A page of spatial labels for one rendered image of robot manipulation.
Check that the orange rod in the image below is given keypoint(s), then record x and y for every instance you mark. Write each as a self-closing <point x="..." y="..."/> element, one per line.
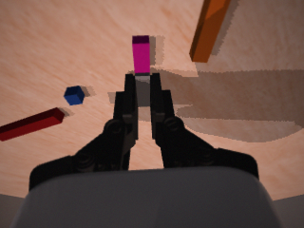
<point x="207" y="30"/>

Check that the small blue cube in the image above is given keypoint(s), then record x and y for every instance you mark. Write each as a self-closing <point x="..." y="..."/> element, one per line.
<point x="74" y="95"/>

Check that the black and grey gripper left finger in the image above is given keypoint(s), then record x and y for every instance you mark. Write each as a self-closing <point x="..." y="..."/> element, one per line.
<point x="110" y="151"/>

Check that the dark red rod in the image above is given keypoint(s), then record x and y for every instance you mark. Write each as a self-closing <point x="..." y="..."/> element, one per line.
<point x="32" y="123"/>

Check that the grey rod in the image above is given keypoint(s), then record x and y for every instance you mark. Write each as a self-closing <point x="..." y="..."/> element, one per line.
<point x="143" y="88"/>

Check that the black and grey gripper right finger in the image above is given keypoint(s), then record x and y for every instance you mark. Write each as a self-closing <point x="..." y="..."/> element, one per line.
<point x="182" y="148"/>

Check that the magenta rod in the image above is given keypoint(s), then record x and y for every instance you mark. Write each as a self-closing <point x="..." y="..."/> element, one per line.
<point x="141" y="53"/>

